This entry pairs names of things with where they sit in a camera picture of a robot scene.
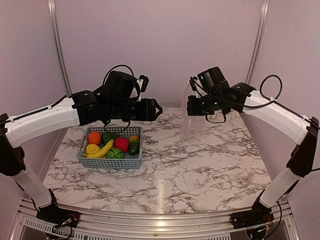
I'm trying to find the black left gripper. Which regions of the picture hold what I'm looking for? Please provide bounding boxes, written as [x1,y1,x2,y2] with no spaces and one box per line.
[107,97,163,121]

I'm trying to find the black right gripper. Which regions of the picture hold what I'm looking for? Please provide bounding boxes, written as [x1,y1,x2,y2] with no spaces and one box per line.
[186,92,223,116]

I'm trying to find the clear zip top bag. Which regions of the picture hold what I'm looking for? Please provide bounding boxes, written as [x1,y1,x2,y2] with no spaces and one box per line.
[179,83,199,143]

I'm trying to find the red toy strawberry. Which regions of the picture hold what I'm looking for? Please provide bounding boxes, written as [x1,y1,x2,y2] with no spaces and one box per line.
[114,137,130,153]

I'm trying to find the yellow toy bananas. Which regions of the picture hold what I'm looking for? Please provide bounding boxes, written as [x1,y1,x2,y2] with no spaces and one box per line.
[83,139,114,159]

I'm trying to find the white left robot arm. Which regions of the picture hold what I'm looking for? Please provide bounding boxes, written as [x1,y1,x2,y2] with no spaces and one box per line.
[0,90,163,223]

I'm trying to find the green orange toy mango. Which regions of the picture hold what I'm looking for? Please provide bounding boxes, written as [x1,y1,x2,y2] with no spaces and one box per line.
[128,135,140,156]

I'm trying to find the green toy pepper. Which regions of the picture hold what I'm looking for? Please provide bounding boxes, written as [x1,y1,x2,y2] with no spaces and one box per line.
[101,132,119,145]

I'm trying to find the grey plastic basket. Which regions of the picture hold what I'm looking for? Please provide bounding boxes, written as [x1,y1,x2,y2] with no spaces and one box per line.
[76,126,143,170]

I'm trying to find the orange toy fruit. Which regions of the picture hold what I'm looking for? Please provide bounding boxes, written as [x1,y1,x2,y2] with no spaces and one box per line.
[88,131,102,146]

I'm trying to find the yellow toy lemon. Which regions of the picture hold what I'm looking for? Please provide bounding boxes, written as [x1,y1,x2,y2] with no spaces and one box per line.
[85,144,100,155]

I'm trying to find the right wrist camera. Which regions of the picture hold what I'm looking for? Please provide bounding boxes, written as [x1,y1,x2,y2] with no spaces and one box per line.
[189,66,230,98]

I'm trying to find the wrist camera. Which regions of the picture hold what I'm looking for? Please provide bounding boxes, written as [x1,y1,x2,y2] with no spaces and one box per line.
[99,70,149,102]
[189,66,230,98]

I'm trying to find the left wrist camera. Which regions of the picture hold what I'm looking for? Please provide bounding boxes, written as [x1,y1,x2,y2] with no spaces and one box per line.
[99,70,149,102]

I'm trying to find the right aluminium frame post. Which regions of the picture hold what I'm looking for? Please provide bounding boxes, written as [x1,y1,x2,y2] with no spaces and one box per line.
[245,0,270,85]

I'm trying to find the aluminium frame post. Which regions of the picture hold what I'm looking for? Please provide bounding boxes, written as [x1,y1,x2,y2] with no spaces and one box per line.
[245,0,270,85]
[48,0,72,97]

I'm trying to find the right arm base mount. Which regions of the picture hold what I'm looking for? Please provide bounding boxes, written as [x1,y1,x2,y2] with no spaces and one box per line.
[229,210,275,229]

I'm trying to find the aluminium front rail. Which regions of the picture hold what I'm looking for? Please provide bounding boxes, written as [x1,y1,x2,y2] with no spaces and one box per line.
[9,197,302,240]

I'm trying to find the left aluminium frame post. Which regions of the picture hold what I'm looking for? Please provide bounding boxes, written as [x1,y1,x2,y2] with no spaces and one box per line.
[48,0,72,97]

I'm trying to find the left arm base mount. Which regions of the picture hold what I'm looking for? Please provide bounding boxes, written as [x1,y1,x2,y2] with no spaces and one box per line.
[36,208,81,228]

